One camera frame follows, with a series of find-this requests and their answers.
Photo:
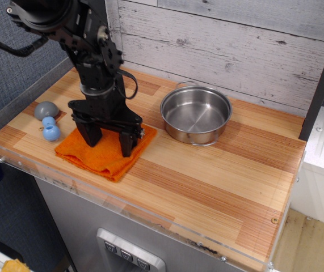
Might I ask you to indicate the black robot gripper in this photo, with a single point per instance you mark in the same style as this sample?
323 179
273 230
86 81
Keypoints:
106 109

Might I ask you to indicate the orange knitted cloth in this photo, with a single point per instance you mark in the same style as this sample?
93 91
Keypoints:
105 158

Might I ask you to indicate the stainless steel pot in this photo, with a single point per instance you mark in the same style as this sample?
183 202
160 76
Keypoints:
195 114

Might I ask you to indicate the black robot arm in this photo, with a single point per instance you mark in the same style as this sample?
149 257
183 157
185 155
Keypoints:
81 28

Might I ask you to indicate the blue peanut-shaped toy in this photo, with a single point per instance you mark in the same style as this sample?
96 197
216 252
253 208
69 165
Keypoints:
50 130

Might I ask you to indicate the grey half dome toy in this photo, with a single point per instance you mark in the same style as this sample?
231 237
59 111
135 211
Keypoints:
45 109

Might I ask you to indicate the silver button control panel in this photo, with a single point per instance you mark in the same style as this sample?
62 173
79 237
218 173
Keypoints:
122 255

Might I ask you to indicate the clear acrylic guard rail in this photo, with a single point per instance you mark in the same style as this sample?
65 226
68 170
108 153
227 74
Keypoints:
227 198

